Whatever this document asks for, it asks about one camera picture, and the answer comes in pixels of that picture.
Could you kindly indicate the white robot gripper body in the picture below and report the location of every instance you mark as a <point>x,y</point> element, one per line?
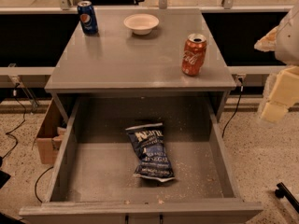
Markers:
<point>289,42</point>

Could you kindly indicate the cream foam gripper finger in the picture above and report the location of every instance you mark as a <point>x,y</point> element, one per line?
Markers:
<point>284,94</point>
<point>267,42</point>

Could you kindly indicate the blue chip bag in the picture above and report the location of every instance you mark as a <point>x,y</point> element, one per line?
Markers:
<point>148,144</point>

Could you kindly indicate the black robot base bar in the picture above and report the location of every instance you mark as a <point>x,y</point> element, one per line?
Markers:
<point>283,192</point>

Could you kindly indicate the grey cabinet counter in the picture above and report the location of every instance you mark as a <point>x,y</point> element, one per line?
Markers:
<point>116,60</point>

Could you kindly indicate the open grey drawer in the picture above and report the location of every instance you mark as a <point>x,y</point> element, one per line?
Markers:
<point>93,178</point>

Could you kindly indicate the orange Coca-Cola can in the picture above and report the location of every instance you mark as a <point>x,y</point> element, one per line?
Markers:
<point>194,54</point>

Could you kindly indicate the white paper bowl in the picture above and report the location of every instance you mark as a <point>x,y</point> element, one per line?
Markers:
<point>141,24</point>

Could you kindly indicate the blue Pepsi can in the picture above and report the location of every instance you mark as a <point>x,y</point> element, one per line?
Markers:
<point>87,18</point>

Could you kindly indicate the cardboard box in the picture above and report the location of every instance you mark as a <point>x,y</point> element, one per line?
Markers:
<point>50,135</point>

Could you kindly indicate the metal bracket left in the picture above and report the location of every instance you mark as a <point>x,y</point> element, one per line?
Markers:
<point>17,76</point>

